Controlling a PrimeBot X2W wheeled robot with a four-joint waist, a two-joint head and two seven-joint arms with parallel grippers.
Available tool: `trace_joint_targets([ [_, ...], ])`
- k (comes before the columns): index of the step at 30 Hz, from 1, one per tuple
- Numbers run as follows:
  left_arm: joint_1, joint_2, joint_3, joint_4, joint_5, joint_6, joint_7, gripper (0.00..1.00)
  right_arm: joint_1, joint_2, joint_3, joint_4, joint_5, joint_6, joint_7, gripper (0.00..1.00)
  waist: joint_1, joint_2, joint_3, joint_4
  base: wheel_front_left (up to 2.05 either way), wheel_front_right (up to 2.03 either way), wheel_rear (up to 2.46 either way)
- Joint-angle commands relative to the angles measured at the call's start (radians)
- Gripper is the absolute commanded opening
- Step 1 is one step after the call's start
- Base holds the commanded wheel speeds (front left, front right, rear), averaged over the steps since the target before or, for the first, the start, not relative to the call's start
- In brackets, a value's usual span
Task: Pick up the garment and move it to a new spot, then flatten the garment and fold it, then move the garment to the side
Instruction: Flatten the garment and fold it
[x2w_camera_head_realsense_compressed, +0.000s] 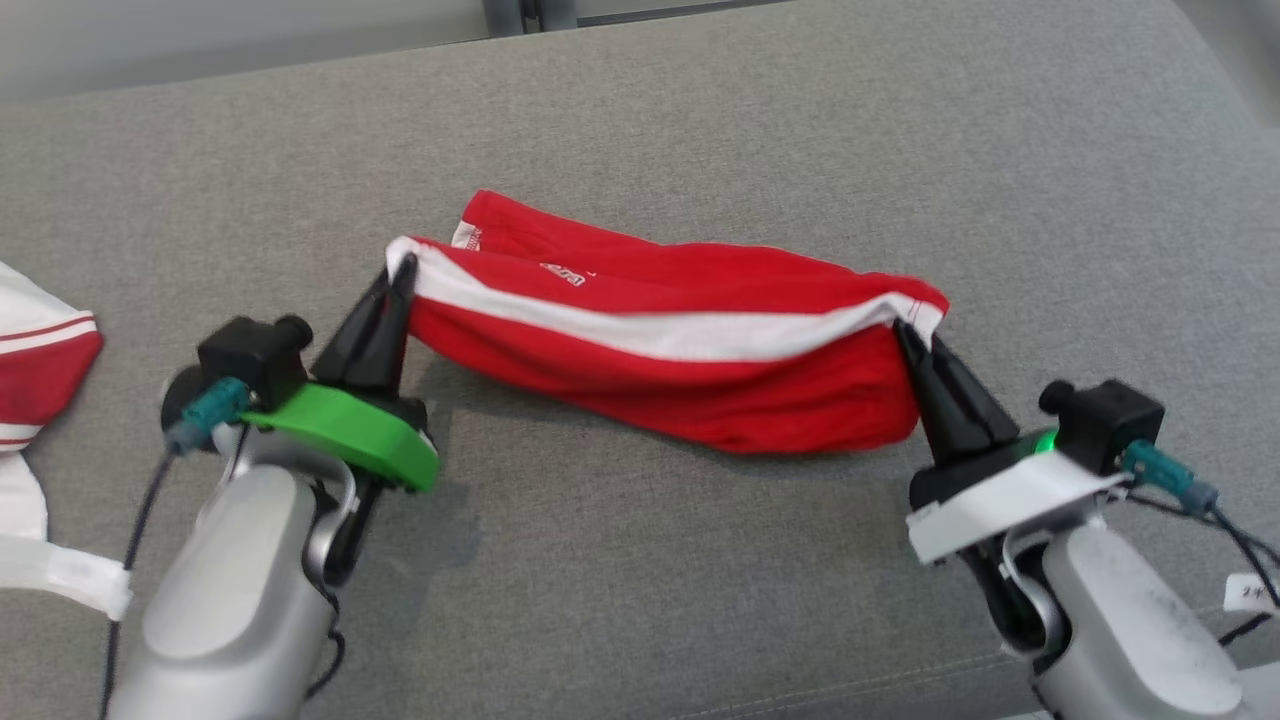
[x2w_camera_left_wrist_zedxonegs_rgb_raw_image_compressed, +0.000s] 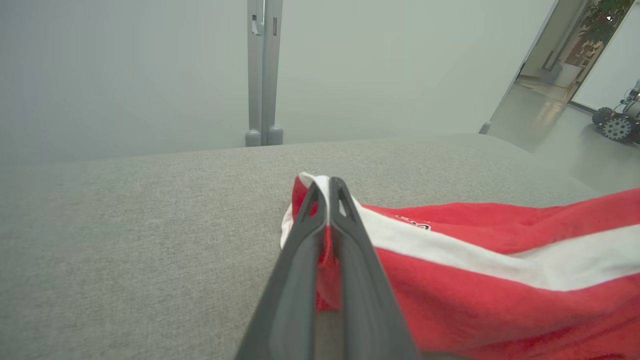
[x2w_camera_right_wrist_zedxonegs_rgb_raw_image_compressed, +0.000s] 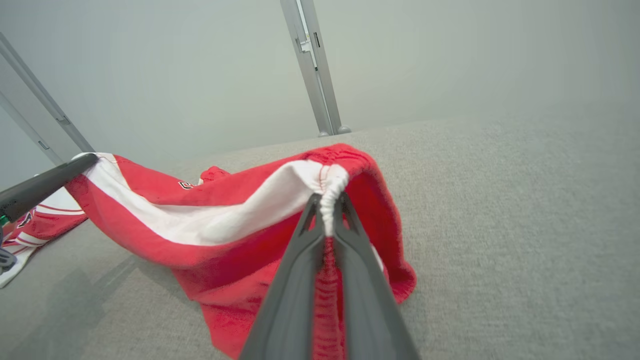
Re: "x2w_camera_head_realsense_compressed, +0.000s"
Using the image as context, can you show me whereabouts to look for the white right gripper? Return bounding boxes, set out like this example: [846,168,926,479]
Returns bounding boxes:
[893,320,1131,567]

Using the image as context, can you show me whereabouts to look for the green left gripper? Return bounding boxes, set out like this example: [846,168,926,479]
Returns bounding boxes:
[240,255,441,493]

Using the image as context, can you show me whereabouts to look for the red shorts with white stripe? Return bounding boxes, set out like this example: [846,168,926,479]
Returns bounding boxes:
[385,188,951,456]

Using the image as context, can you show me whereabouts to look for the red and white basketball jersey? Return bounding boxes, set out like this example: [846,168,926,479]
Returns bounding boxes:
[0,260,133,621]

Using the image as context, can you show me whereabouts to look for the grey fabric sofa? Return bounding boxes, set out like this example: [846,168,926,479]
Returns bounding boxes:
[0,0,1280,720]

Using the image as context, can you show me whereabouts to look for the teal left cable connector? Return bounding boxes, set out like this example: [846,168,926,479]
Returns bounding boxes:
[165,377,251,456]

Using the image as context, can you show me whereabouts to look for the teal cable connector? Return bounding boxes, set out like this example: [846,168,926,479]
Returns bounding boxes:
[165,377,251,456]
[1120,440,1221,516]

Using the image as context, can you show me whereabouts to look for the teal right cable connector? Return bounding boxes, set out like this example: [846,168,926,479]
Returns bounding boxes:
[1120,440,1221,516]

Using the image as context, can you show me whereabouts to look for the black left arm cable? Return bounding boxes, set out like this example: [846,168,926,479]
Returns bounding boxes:
[100,450,176,720]

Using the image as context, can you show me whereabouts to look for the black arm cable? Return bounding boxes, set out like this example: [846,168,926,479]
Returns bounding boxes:
[1130,480,1280,646]
[100,450,176,720]

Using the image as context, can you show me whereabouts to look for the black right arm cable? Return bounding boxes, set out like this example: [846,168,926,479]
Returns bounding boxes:
[1130,480,1280,646]

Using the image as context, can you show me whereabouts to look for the white cable label tag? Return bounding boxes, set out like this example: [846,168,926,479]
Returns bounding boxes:
[1225,572,1280,613]

